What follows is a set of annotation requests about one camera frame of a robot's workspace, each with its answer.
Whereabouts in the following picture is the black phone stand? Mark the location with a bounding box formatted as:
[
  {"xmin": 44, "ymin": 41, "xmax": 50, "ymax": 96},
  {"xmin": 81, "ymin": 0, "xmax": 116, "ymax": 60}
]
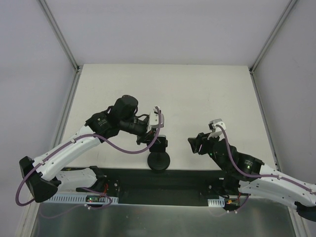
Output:
[{"xmin": 147, "ymin": 139, "xmax": 171, "ymax": 172}]

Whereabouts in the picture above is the light blue smartphone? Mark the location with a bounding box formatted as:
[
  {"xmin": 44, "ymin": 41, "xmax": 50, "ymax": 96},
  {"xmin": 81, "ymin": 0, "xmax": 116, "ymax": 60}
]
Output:
[{"xmin": 149, "ymin": 135, "xmax": 168, "ymax": 153}]

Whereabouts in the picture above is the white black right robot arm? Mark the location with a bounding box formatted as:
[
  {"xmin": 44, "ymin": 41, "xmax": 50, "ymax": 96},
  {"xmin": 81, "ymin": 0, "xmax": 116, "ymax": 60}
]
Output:
[{"xmin": 188, "ymin": 133, "xmax": 316, "ymax": 221}]

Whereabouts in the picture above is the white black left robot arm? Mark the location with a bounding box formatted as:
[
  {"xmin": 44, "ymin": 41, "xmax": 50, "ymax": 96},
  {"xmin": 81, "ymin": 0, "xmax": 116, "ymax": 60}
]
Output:
[{"xmin": 15, "ymin": 95, "xmax": 164, "ymax": 206}]

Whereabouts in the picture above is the shiny metal front panel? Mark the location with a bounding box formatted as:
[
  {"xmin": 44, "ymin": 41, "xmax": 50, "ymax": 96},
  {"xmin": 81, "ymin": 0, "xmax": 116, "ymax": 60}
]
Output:
[{"xmin": 16, "ymin": 197, "xmax": 305, "ymax": 237}]

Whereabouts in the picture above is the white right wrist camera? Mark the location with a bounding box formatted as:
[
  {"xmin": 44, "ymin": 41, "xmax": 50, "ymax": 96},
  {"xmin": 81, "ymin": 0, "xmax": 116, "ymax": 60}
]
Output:
[{"xmin": 208, "ymin": 118, "xmax": 226, "ymax": 139}]

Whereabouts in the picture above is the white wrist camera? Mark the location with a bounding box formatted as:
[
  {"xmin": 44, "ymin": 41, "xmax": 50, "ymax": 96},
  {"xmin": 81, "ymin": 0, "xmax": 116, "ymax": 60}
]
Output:
[
  {"xmin": 208, "ymin": 118, "xmax": 226, "ymax": 139},
  {"xmin": 147, "ymin": 106, "xmax": 164, "ymax": 132}
]

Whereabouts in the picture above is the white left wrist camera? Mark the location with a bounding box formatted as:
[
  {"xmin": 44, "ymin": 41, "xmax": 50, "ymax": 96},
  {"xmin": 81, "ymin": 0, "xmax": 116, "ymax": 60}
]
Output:
[{"xmin": 147, "ymin": 106, "xmax": 164, "ymax": 132}]

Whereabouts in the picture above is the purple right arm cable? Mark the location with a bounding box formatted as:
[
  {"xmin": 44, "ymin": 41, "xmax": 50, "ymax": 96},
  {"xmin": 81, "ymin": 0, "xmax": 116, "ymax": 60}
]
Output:
[{"xmin": 217, "ymin": 124, "xmax": 316, "ymax": 213}]

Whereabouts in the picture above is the white slotted right cable duct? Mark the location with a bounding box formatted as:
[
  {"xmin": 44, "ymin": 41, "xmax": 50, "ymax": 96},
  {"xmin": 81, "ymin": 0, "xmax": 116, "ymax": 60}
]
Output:
[{"xmin": 207, "ymin": 197, "xmax": 225, "ymax": 208}]

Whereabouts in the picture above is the white slotted cable duct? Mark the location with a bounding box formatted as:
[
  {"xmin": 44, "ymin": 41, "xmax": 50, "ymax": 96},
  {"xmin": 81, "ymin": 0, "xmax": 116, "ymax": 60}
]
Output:
[
  {"xmin": 44, "ymin": 194, "xmax": 119, "ymax": 205},
  {"xmin": 207, "ymin": 197, "xmax": 225, "ymax": 208}
]

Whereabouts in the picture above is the aluminium right table rail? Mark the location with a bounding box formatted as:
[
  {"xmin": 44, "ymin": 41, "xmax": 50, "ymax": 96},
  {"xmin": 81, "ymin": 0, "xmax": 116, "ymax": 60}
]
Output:
[{"xmin": 249, "ymin": 71, "xmax": 279, "ymax": 170}]

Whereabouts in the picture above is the aluminium table rail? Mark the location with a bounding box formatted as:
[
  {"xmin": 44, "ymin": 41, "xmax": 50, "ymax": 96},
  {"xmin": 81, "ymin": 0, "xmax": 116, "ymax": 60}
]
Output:
[
  {"xmin": 249, "ymin": 71, "xmax": 279, "ymax": 170},
  {"xmin": 15, "ymin": 65, "xmax": 83, "ymax": 237}
]

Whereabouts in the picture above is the white slotted left cable duct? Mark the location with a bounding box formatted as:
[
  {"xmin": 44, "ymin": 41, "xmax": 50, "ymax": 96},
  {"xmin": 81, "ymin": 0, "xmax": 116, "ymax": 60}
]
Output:
[{"xmin": 44, "ymin": 194, "xmax": 119, "ymax": 205}]

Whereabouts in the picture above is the aluminium left table rail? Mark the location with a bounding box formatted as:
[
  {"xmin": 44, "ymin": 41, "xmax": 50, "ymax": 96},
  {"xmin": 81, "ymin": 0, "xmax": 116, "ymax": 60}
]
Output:
[{"xmin": 15, "ymin": 65, "xmax": 83, "ymax": 237}]

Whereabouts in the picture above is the aluminium right frame post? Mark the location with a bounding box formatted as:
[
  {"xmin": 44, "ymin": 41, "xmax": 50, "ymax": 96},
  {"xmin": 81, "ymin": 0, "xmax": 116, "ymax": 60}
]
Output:
[{"xmin": 249, "ymin": 0, "xmax": 299, "ymax": 75}]

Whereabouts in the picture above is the aluminium frame post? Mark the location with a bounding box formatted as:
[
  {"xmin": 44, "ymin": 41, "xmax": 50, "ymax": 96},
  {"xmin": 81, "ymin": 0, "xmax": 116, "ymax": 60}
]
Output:
[
  {"xmin": 37, "ymin": 0, "xmax": 80, "ymax": 72},
  {"xmin": 249, "ymin": 0, "xmax": 299, "ymax": 75}
]

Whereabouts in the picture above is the aluminium left frame post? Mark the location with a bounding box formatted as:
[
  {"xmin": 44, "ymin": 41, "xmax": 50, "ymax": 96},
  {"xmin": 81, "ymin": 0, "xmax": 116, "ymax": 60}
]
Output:
[{"xmin": 37, "ymin": 0, "xmax": 80, "ymax": 72}]

